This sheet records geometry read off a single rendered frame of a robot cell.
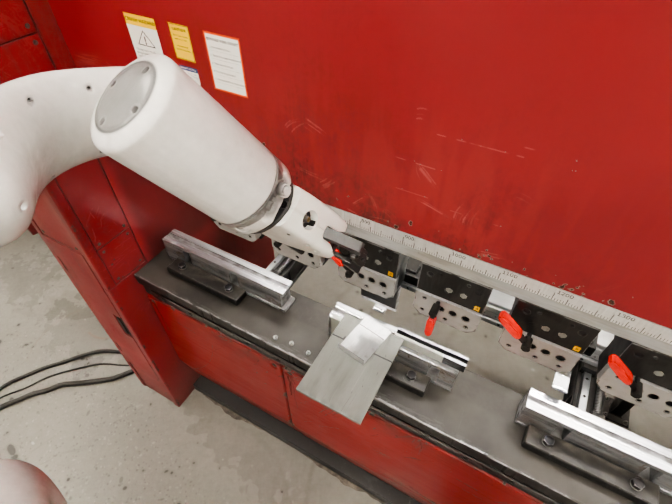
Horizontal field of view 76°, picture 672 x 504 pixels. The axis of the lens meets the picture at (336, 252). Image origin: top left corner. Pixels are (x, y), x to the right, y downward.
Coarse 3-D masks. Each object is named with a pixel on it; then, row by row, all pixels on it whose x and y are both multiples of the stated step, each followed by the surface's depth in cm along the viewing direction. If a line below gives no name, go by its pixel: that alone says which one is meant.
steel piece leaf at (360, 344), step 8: (360, 328) 120; (352, 336) 118; (360, 336) 118; (368, 336) 118; (376, 336) 118; (344, 344) 116; (352, 344) 116; (360, 344) 116; (368, 344) 116; (376, 344) 116; (352, 352) 112; (360, 352) 115; (368, 352) 115; (360, 360) 112
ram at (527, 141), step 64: (64, 0) 94; (128, 0) 85; (192, 0) 77; (256, 0) 71; (320, 0) 66; (384, 0) 61; (448, 0) 57; (512, 0) 54; (576, 0) 51; (640, 0) 48; (192, 64) 88; (256, 64) 80; (320, 64) 73; (384, 64) 67; (448, 64) 62; (512, 64) 58; (576, 64) 55; (640, 64) 51; (256, 128) 90; (320, 128) 82; (384, 128) 75; (448, 128) 69; (512, 128) 64; (576, 128) 59; (640, 128) 56; (320, 192) 93; (384, 192) 84; (448, 192) 77; (512, 192) 71; (576, 192) 65; (640, 192) 61; (512, 256) 79; (576, 256) 72; (640, 256) 67
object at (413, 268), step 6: (408, 264) 132; (414, 264) 132; (420, 264) 132; (408, 270) 131; (414, 270) 130; (420, 270) 132; (408, 276) 131; (414, 276) 130; (408, 282) 133; (414, 282) 131; (378, 306) 125; (384, 312) 124
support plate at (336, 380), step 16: (352, 320) 122; (320, 352) 115; (336, 352) 115; (384, 352) 115; (320, 368) 112; (336, 368) 112; (352, 368) 112; (368, 368) 112; (384, 368) 112; (304, 384) 109; (320, 384) 109; (336, 384) 109; (352, 384) 109; (368, 384) 109; (320, 400) 106; (336, 400) 106; (352, 400) 106; (368, 400) 106; (352, 416) 103
